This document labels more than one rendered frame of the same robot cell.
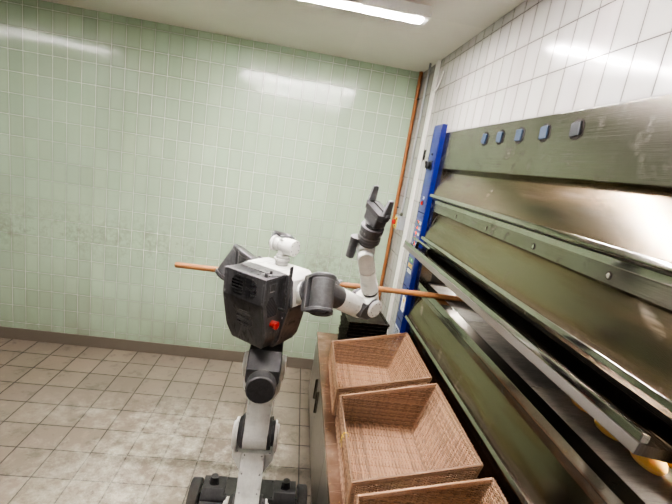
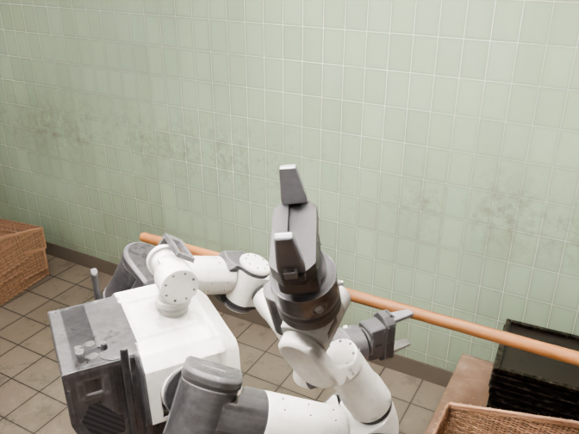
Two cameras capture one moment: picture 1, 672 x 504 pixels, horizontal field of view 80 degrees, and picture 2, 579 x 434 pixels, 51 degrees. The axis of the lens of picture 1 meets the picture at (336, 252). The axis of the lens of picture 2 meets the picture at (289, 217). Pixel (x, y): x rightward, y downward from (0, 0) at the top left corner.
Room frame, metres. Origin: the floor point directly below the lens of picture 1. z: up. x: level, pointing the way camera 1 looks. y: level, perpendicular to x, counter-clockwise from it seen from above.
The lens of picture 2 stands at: (0.93, -0.50, 2.02)
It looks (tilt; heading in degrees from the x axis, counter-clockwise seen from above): 25 degrees down; 36
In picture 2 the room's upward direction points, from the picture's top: straight up
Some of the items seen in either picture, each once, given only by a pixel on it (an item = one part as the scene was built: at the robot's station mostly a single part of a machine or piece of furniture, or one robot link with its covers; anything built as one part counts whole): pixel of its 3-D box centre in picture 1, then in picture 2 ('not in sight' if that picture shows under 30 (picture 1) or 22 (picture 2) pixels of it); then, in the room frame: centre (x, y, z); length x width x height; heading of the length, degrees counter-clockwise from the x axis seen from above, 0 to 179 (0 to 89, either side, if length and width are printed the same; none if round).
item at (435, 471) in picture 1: (397, 439); not in sight; (1.53, -0.39, 0.72); 0.56 x 0.49 x 0.28; 6
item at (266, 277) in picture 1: (267, 298); (148, 377); (1.51, 0.24, 1.26); 0.34 x 0.30 x 0.36; 61
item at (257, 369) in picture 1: (264, 364); not in sight; (1.48, 0.21, 1.00); 0.28 x 0.13 x 0.18; 6
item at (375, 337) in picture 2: not in sight; (364, 340); (1.93, 0.01, 1.19); 0.12 x 0.10 x 0.13; 152
